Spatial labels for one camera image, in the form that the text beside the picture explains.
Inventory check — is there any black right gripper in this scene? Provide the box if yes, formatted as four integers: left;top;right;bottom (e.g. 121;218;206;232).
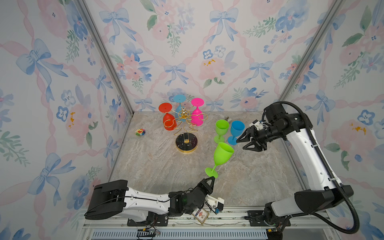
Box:
235;126;282;152

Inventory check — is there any blue wine glass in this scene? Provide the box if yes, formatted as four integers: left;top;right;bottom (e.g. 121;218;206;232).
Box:
228;121;245;146

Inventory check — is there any green wine glass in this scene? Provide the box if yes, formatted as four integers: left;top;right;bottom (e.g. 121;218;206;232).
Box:
214;120;230;144
205;142;235;179

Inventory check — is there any red wine glass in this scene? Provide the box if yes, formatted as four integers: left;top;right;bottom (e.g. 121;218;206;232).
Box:
159;103;177;131

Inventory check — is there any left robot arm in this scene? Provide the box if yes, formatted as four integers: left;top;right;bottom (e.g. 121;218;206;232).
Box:
85;177;215;222

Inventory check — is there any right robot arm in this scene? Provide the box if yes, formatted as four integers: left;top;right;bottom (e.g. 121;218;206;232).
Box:
237;101;357;226

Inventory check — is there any gold wine glass rack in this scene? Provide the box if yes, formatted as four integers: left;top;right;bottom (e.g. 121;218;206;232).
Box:
173;107;198;154

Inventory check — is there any pink wine glass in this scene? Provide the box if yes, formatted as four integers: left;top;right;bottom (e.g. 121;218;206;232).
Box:
191;98;205;126

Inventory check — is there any teal wine glass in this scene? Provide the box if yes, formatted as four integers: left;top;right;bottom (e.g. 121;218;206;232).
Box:
174;95;186;113

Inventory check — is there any diamond label card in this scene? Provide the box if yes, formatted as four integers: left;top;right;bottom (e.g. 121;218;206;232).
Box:
192;208;209;225

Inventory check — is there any rainbow flower plush toy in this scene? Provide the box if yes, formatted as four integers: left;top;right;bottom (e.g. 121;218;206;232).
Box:
136;129;146;136

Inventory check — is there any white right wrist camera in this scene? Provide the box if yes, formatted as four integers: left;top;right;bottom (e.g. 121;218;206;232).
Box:
252;120;264;129

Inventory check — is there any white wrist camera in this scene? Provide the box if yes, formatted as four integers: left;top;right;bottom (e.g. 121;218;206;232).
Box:
252;120;264;129
205;195;225;215

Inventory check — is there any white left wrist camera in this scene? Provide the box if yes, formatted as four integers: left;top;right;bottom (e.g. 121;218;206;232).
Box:
205;195;225;215

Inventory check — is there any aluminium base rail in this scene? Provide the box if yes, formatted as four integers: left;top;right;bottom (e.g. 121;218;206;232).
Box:
78;207;340;240

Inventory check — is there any black corrugated cable hose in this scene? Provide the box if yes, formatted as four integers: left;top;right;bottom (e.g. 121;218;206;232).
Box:
263;100;360;235

